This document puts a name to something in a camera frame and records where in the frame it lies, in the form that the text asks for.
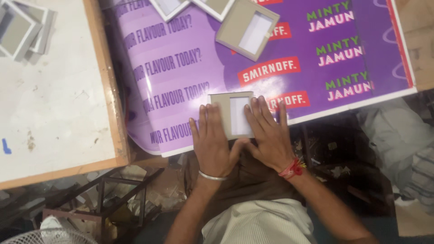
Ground person's left hand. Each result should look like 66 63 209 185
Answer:
189 103 250 179

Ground person's right hand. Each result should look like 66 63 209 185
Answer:
243 96 296 173

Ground grey cardboard frame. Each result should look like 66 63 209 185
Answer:
215 0 281 62
208 91 255 140

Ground silver metal bangle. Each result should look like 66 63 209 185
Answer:
198 170 230 181

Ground red thread wristband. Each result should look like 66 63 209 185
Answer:
278 157 307 181

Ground person's brown trousers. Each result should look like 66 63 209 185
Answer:
185 137 306 224

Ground purple printed poster sheet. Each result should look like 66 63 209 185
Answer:
102 0 418 158

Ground person's striped white shirt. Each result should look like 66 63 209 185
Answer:
201 198 318 244

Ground grey cloth bundle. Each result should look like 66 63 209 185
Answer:
356 98 434 217

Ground white wooden-edged board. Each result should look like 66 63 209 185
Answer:
0 0 131 191

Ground brown cardboard sheet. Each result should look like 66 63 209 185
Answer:
395 0 434 92

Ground white fan guard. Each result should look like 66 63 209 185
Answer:
0 228 99 244

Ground stack of grey cardboard frames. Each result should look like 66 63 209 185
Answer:
0 0 56 62

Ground dark metal stool frame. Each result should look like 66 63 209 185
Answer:
42 167 165 242

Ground white-edged cardboard frame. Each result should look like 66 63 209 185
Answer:
191 0 236 22
149 0 191 23

